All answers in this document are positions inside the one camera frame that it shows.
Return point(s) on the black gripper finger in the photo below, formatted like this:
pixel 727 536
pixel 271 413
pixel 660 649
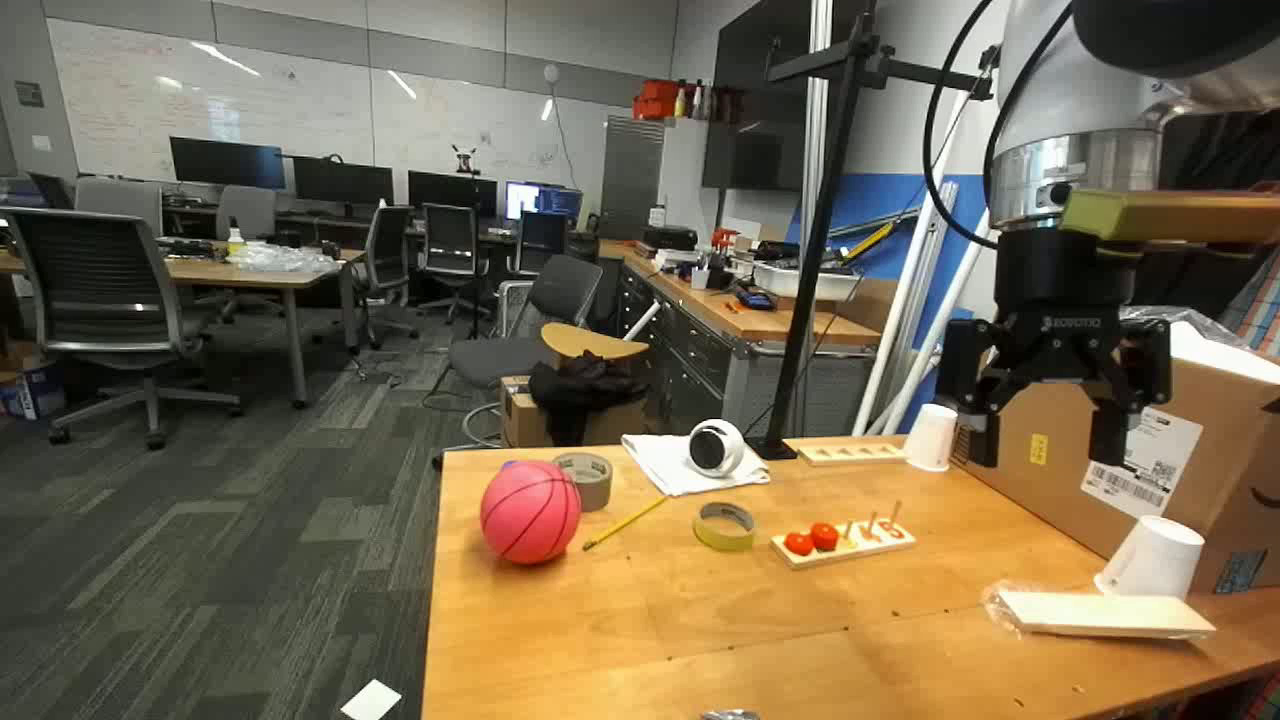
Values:
pixel 1144 364
pixel 975 372

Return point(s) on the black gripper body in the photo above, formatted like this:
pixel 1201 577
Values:
pixel 1066 286

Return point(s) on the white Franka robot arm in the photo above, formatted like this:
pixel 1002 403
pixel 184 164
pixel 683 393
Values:
pixel 1066 81

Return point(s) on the large cardboard box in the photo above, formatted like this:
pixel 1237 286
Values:
pixel 1240 442

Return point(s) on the white tripod stand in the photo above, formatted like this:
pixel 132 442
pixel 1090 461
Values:
pixel 931 240

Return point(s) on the long wooden slotted strip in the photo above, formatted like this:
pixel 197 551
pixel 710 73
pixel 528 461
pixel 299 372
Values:
pixel 845 448

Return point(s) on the white plastic bin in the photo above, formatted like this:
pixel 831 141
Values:
pixel 806 283

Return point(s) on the black pole stand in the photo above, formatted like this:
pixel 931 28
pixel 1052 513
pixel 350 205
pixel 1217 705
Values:
pixel 812 267

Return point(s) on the white peg board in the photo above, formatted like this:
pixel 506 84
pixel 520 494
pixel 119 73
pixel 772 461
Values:
pixel 867 541

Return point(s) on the white foam board in plastic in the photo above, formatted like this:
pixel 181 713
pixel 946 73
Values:
pixel 1107 613

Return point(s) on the wooden top workbench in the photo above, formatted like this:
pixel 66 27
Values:
pixel 722 323

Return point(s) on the white mug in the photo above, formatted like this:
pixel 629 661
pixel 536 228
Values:
pixel 717 448

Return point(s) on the yellow-green tape roll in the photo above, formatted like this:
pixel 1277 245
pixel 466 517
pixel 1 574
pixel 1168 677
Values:
pixel 722 541

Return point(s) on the white paper sheet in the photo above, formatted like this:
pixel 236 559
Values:
pixel 660 466

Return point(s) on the yellow pencil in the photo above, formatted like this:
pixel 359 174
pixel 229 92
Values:
pixel 626 524

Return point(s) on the round wooden stool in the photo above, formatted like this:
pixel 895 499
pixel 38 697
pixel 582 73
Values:
pixel 593 343

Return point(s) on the black bag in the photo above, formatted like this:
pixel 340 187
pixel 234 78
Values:
pixel 587 386

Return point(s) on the grey metal cabinet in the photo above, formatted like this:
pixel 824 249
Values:
pixel 629 182

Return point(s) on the grey padded chair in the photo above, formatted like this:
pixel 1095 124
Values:
pixel 567 286

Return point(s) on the red bag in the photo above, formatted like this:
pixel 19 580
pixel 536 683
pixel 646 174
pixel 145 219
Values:
pixel 658 101

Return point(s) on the small cardboard box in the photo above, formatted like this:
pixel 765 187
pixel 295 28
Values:
pixel 520 419

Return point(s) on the blue lit screen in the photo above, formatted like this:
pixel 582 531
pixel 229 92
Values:
pixel 545 203

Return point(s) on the pink toy basketball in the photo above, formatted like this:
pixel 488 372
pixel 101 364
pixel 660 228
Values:
pixel 528 513

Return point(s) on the black office chair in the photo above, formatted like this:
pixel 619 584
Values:
pixel 448 240
pixel 385 252

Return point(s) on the black computer monitor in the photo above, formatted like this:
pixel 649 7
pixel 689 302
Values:
pixel 340 182
pixel 448 192
pixel 226 160

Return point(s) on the white paper scrap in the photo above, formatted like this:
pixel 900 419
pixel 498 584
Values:
pixel 368 702

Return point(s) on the wooden office desk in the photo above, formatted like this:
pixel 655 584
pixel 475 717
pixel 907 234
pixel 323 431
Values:
pixel 254 272

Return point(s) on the small clear bottle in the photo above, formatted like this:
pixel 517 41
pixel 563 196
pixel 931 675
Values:
pixel 234 245

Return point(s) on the grey mesh office chair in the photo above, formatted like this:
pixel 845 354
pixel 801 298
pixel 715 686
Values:
pixel 92 286

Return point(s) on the yellow wrist camera mount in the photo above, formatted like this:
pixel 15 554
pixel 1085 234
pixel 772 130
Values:
pixel 1187 219

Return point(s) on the black wall panel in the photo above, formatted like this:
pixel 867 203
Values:
pixel 761 122

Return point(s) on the grey duct tape roll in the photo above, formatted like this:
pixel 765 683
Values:
pixel 587 485

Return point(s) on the wall whiteboard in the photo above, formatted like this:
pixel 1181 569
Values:
pixel 266 92

